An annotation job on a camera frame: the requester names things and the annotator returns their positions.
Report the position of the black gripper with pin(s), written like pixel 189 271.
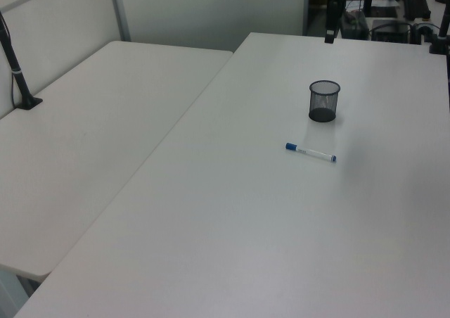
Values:
pixel 334 12

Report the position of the white marker with blue cap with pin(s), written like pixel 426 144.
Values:
pixel 311 152

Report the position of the dark grey case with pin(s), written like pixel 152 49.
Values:
pixel 355 26

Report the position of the black electronics box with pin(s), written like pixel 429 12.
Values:
pixel 391 31

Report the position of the black mesh pen cup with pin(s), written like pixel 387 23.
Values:
pixel 324 103

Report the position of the black keyboard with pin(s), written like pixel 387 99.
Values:
pixel 415 5

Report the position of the black clamped camera stand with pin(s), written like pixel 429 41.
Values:
pixel 441 40

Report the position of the grey metal partition post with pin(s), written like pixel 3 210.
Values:
pixel 121 12

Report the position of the black camera stand with foot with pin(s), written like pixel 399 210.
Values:
pixel 19 82

